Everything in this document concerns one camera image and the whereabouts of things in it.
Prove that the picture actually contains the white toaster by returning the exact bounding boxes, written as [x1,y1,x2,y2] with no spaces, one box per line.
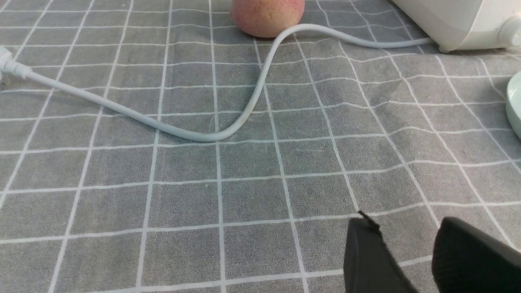
[393,0,521,52]

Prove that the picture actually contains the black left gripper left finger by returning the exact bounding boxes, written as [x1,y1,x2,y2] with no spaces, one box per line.
[344,211,418,293]

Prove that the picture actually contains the pink peach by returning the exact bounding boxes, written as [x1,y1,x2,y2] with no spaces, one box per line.
[230,0,305,38]

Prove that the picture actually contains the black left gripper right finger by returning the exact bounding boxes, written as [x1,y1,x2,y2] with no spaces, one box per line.
[432,216,521,293]

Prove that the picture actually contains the white power cable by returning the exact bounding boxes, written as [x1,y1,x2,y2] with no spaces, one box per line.
[0,24,434,143]

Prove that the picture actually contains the light green plate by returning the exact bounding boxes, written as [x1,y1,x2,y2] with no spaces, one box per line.
[506,72,521,139]

